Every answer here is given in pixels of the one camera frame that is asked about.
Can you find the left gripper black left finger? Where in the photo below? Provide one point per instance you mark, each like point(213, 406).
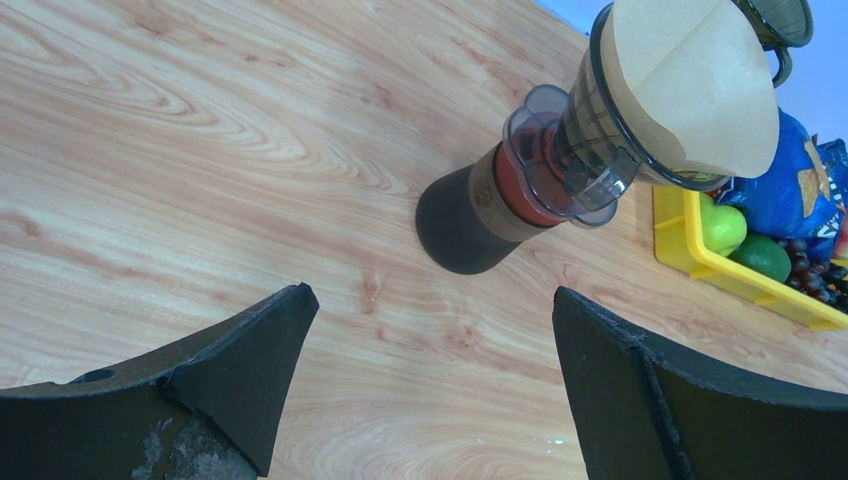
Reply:
point(206, 406)

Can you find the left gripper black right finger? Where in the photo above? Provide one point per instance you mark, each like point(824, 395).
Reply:
point(646, 407)

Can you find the smoky transparent coffee dripper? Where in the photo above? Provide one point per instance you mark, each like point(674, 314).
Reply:
point(569, 155)

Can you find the brown paper coffee filter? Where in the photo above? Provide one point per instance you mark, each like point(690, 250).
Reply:
point(690, 80)

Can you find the red-black coffee carafe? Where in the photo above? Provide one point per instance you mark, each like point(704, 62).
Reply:
point(471, 219)

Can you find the yellow plastic bin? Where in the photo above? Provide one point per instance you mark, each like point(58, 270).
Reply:
point(678, 244)

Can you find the dark green lime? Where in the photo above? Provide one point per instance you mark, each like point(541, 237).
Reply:
point(763, 255)

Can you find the yellow-green lime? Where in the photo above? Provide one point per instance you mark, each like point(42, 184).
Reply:
point(724, 228)

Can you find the dark purple grape bunch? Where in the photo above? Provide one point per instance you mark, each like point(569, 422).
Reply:
point(822, 280)

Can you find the red-yellow small fruits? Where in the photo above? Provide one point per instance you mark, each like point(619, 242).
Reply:
point(840, 251)

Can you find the blue chips bag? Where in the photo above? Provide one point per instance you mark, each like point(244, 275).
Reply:
point(803, 195)

